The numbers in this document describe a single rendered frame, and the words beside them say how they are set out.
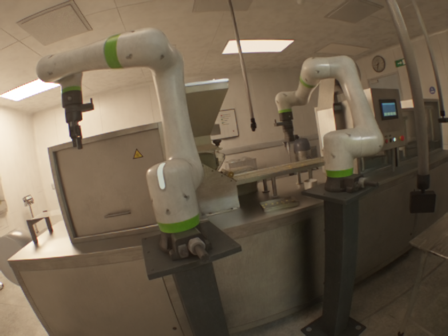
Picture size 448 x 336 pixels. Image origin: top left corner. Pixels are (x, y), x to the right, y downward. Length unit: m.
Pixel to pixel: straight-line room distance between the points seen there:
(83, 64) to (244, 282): 1.19
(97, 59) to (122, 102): 4.54
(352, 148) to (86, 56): 1.02
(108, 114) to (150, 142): 4.16
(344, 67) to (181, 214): 0.97
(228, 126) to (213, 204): 3.99
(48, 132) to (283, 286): 5.58
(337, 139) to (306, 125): 5.06
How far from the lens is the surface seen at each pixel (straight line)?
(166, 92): 0.78
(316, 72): 1.15
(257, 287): 1.29
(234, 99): 5.32
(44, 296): 1.51
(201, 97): 1.24
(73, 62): 0.82
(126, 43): 0.69
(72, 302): 1.42
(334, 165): 0.98
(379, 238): 1.75
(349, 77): 1.17
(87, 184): 1.29
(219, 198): 1.30
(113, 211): 1.27
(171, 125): 0.77
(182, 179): 0.61
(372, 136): 1.03
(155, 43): 0.67
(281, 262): 1.27
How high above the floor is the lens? 1.21
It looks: 7 degrees down
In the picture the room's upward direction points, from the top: 9 degrees counter-clockwise
